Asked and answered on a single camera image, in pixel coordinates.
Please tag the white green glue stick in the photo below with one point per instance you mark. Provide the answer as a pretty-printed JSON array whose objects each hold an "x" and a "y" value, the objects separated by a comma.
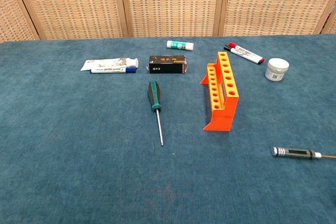
[{"x": 179, "y": 45}]

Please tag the white marker with red cap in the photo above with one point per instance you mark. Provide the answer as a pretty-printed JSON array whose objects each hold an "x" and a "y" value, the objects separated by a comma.
[{"x": 248, "y": 51}]

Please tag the blue table cloth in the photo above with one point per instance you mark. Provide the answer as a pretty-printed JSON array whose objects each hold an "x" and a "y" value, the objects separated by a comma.
[{"x": 78, "y": 155}]

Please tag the white marker with black cap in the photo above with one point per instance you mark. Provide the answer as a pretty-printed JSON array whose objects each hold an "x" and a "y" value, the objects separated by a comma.
[{"x": 228, "y": 48}]

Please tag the small white jar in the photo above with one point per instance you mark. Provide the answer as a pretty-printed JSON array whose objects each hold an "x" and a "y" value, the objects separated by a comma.
[{"x": 275, "y": 69}]

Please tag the long green black screwdriver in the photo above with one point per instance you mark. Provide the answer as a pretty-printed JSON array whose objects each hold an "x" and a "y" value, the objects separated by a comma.
[{"x": 154, "y": 94}]

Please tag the woven wooden folding screen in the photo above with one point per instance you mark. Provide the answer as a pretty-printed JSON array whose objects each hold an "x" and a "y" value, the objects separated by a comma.
[{"x": 170, "y": 3}]

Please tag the black rectangular box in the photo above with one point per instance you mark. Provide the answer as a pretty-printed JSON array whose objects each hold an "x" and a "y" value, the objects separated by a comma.
[{"x": 165, "y": 64}]

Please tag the orange tube rack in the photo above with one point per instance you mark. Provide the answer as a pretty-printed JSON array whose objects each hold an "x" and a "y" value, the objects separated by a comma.
[{"x": 223, "y": 121}]

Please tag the white toothpaste tube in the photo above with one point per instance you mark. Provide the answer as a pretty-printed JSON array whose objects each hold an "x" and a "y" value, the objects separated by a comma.
[{"x": 110, "y": 63}]

